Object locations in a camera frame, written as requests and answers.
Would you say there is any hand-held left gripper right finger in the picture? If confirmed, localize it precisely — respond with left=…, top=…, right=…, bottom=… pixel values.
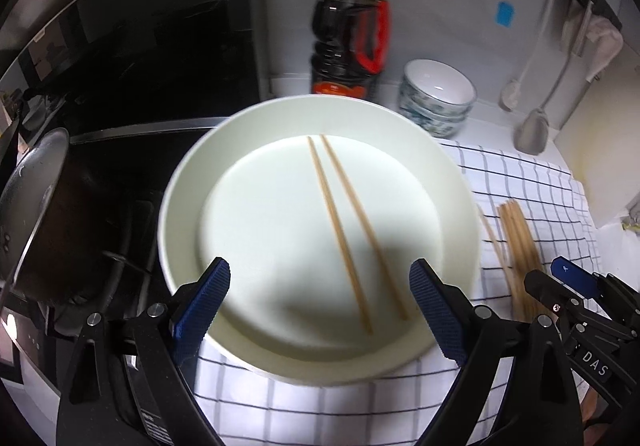
left=409, top=259, right=585, bottom=446

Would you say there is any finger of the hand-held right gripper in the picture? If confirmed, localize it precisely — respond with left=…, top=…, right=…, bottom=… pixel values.
left=524, top=269, right=585, bottom=323
left=551, top=256, right=640, bottom=327

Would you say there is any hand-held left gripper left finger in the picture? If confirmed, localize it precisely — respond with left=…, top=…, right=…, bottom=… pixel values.
left=56, top=256, right=232, bottom=446

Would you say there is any pile of wooden chopsticks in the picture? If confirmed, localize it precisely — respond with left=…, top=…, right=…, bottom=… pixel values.
left=475, top=199, right=543, bottom=324

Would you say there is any slim wooden chopstick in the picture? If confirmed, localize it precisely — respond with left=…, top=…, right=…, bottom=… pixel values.
left=306, top=136, right=374, bottom=335
left=320, top=133, right=408, bottom=320

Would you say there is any white round plate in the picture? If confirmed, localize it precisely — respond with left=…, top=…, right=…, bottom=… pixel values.
left=157, top=94, right=483, bottom=384

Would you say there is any white cutting board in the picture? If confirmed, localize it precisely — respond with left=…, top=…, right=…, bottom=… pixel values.
left=552, top=34, right=640, bottom=227

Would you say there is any white black checked cloth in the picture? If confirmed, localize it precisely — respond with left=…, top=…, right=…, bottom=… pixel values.
left=192, top=136, right=601, bottom=446

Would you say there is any grey hanging spatula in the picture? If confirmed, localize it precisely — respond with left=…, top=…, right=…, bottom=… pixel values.
left=514, top=11, right=593, bottom=156

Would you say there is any black glass gas stove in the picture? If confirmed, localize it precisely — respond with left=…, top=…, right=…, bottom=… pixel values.
left=0, top=116, right=261, bottom=377

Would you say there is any blue patterned white bowl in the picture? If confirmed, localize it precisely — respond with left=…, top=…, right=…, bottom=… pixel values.
left=399, top=96, right=473, bottom=124
left=398, top=59, right=477, bottom=110
left=400, top=109, right=470, bottom=139

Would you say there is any white hanging spoon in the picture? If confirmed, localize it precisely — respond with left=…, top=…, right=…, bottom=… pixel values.
left=500, top=0, right=558, bottom=110

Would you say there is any metal saucepan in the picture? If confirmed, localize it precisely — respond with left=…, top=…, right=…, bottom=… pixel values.
left=0, top=126, right=126, bottom=309

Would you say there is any white hanging rag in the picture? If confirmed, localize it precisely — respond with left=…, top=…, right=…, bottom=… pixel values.
left=562, top=14, right=623, bottom=82

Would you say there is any dark soy sauce bottle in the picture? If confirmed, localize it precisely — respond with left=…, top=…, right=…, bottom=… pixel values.
left=309, top=0, right=392, bottom=104

